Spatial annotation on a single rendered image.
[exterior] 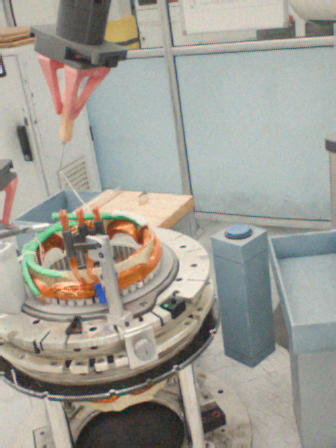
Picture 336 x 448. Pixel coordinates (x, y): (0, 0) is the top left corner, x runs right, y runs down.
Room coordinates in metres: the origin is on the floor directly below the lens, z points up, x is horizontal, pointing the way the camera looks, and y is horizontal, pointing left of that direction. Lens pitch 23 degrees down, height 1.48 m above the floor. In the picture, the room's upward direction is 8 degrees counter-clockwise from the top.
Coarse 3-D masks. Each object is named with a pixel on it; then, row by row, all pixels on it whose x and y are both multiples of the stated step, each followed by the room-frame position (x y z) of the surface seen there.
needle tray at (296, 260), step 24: (288, 240) 0.84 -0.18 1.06; (312, 240) 0.84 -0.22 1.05; (288, 264) 0.82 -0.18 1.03; (312, 264) 0.81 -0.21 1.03; (288, 288) 0.75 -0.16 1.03; (312, 288) 0.74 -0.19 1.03; (288, 312) 0.63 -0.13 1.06; (312, 312) 0.68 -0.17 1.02; (312, 336) 0.60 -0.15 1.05; (312, 360) 0.67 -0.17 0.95; (312, 384) 0.67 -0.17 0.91; (312, 408) 0.67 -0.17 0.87; (312, 432) 0.67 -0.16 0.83
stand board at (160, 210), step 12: (108, 192) 1.16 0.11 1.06; (132, 192) 1.14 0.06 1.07; (108, 204) 1.09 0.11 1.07; (120, 204) 1.08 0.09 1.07; (132, 204) 1.07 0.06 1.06; (144, 204) 1.06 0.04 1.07; (156, 204) 1.06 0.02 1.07; (168, 204) 1.05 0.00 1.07; (180, 204) 1.04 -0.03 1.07; (192, 204) 1.07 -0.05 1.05; (144, 216) 1.01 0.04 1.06; (156, 216) 1.00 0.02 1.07; (168, 216) 0.99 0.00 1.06; (180, 216) 1.02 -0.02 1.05; (168, 228) 0.98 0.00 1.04
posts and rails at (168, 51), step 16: (160, 0) 3.19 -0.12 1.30; (160, 16) 3.19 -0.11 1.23; (160, 48) 3.21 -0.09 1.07; (176, 48) 3.16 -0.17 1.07; (192, 48) 3.11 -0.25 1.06; (208, 48) 3.07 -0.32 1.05; (224, 48) 3.03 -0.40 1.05; (240, 48) 2.99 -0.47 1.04; (256, 48) 2.95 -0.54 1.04; (272, 48) 2.91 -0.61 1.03; (176, 96) 3.17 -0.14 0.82; (176, 112) 3.18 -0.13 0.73; (176, 128) 3.18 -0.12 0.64; (176, 144) 3.19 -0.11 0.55; (256, 224) 2.97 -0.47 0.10; (272, 224) 2.92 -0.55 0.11; (288, 224) 2.88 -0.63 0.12; (304, 224) 2.84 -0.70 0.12; (320, 224) 2.80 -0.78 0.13
